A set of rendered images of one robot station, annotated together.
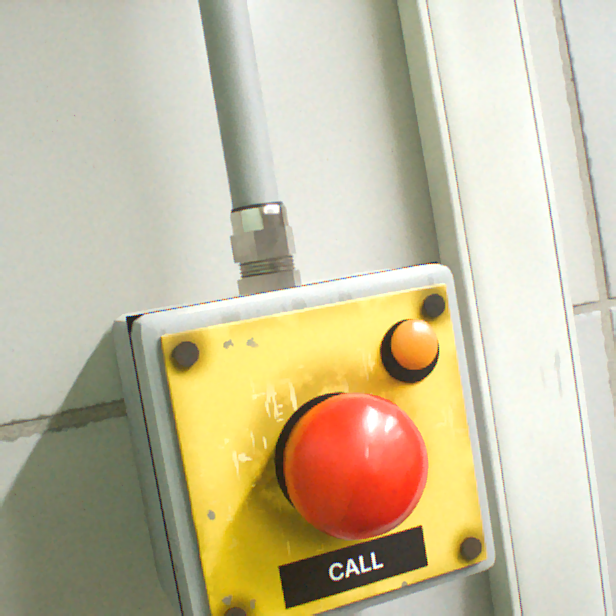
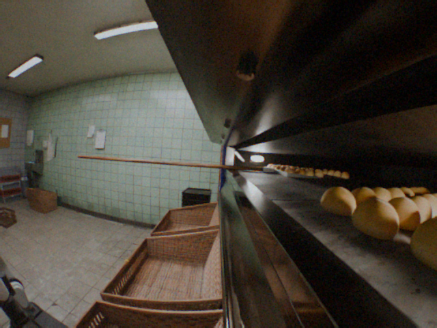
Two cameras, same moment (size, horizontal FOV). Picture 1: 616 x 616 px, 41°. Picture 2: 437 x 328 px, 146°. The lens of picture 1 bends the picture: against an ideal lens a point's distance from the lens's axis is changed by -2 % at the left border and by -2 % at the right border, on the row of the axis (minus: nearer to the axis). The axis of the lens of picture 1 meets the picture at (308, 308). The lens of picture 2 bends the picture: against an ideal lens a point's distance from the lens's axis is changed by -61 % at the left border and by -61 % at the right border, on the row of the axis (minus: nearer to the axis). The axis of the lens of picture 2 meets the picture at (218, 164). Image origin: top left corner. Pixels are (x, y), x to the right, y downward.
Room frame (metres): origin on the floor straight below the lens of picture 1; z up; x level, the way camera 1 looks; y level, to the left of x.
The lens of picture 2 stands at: (0.94, -2.08, 1.28)
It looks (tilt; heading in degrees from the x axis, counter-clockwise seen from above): 3 degrees down; 108
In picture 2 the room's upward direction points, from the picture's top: 4 degrees clockwise
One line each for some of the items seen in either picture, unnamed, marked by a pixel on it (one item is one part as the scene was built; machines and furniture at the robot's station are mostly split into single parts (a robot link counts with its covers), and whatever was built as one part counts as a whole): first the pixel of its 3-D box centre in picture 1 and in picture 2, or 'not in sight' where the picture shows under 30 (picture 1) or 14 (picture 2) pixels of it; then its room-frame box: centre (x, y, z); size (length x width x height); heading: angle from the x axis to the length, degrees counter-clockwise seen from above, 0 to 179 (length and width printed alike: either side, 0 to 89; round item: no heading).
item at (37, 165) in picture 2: not in sight; (33, 169); (-3.75, -1.24, 0.71); 0.47 x 0.36 x 0.91; 19
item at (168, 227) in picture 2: not in sight; (189, 223); (0.36, -0.93, 0.72); 0.56 x 0.49 x 0.28; 110
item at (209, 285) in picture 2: not in sight; (171, 270); (0.55, -1.51, 0.72); 0.56 x 0.49 x 0.28; 109
